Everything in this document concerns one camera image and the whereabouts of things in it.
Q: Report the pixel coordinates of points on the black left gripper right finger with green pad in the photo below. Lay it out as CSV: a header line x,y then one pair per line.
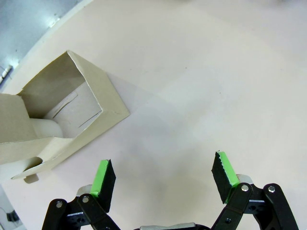
x,y
221,175

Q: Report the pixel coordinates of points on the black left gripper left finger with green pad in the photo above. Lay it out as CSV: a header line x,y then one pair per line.
x,y
105,182

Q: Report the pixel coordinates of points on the white paper cup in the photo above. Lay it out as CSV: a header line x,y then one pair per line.
x,y
49,128

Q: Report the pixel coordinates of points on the grey cardboard cup carrier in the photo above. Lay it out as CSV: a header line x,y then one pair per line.
x,y
96,83

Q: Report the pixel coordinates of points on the white power strip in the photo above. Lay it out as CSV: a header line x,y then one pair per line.
x,y
5,72

